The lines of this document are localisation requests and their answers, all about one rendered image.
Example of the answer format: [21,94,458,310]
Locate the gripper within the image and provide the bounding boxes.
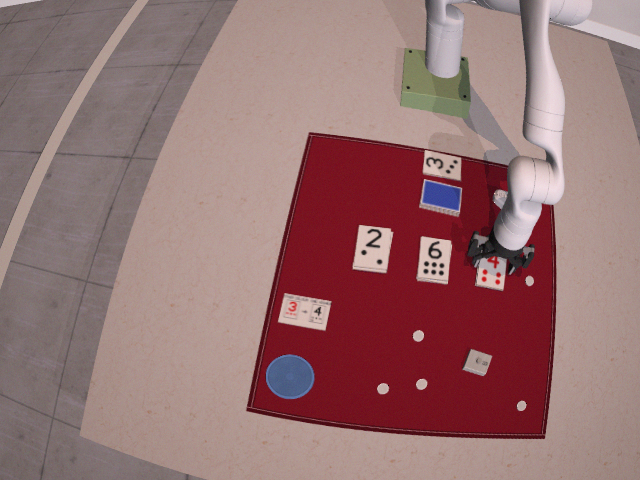
[467,231,537,277]

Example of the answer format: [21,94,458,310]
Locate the blue-backed plywood card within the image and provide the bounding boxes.
[475,254,507,290]

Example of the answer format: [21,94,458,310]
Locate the white card pile six pips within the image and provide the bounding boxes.
[416,235,454,286]

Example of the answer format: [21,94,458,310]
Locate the blue-backed card stock pile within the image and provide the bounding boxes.
[418,178,464,219]

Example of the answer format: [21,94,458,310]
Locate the white card three pips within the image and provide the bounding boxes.
[422,149,463,181]

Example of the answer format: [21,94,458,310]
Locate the white card pile two pips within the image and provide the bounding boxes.
[352,224,394,275]

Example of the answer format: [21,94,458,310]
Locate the pale wide rule card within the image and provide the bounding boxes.
[277,293,334,332]

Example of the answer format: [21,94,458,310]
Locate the grey block with peg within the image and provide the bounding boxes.
[461,348,494,376]

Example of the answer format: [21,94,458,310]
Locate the red felt mat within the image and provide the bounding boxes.
[245,132,555,440]

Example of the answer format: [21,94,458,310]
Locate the blue flat disc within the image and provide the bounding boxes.
[265,353,316,400]

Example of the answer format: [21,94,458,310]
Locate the pale beige stone table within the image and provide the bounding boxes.
[78,0,640,480]

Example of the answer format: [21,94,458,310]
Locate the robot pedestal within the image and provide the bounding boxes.
[399,47,473,120]

